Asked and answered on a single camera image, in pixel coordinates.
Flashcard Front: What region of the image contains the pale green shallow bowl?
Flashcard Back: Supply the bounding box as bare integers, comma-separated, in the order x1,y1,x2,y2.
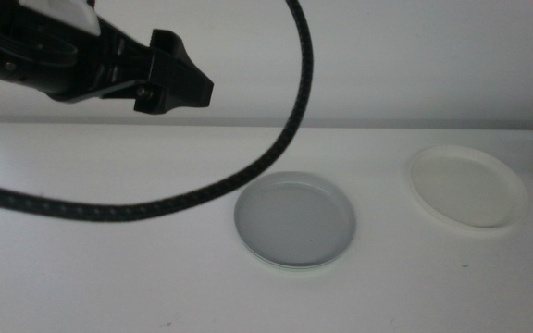
247,249,349,272

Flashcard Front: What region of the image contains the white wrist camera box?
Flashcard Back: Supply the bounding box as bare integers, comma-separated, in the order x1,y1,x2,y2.
19,0,102,37

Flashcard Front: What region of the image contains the grey shallow bowl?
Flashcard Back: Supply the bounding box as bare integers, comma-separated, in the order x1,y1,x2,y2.
233,170,357,268

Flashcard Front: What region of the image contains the black braided cable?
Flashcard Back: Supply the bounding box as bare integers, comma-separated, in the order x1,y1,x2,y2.
0,0,315,223

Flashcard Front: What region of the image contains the white shallow bowl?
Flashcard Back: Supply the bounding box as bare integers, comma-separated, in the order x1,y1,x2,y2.
407,144,529,230

